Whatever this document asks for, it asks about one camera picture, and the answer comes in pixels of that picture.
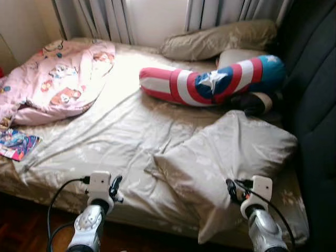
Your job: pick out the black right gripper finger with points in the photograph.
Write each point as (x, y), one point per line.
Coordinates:
(230, 190)

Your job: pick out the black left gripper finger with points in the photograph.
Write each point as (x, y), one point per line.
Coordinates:
(121, 197)
(117, 182)

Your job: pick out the colourful comic book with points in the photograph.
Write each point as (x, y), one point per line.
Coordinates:
(18, 144)

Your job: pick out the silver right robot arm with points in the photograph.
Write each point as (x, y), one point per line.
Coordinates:
(265, 231)

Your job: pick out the large beige floral pillow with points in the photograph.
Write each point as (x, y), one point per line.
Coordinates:
(231, 157)

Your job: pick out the bed with beige floral sheet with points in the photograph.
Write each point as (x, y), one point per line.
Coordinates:
(121, 136)

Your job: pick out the dark plush toy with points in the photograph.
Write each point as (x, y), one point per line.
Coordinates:
(252, 104)

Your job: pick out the dark upholstered chair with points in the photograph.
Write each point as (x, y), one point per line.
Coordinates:
(315, 121)

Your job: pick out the pink cartoon print quilt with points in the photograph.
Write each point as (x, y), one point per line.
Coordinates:
(58, 79)

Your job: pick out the plain cream pillow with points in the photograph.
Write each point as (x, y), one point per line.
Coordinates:
(236, 56)

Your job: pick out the olive beige pillow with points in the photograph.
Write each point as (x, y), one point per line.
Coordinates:
(215, 39)

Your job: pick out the grey curtain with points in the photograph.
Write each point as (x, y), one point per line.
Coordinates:
(236, 10)
(100, 18)

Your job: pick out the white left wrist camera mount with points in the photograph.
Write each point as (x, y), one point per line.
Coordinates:
(98, 185)

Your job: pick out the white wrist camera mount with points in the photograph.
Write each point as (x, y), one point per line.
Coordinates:
(258, 195)
(98, 185)

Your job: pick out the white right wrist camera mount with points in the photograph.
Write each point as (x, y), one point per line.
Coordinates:
(258, 195)

